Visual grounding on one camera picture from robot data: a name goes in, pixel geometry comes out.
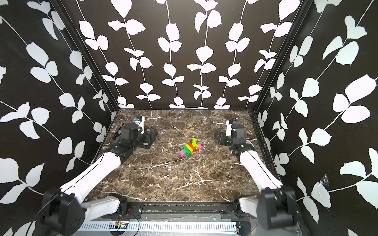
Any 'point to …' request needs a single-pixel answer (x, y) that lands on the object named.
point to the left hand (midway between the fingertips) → (149, 127)
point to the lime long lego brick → (195, 145)
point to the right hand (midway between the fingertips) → (220, 132)
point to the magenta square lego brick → (182, 154)
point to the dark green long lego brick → (186, 151)
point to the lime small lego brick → (194, 140)
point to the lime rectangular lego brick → (188, 147)
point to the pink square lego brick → (200, 146)
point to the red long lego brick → (192, 147)
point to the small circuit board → (118, 226)
